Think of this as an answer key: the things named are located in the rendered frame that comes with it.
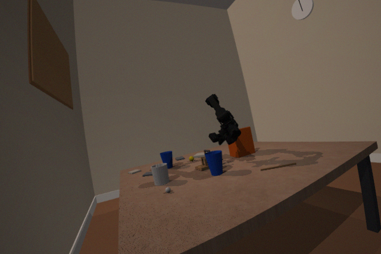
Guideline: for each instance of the grey open cylinder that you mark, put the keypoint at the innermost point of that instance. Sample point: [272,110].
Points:
[160,174]

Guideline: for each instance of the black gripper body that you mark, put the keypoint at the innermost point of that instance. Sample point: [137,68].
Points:
[216,137]

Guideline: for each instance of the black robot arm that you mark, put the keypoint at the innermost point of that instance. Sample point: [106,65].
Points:
[225,117]

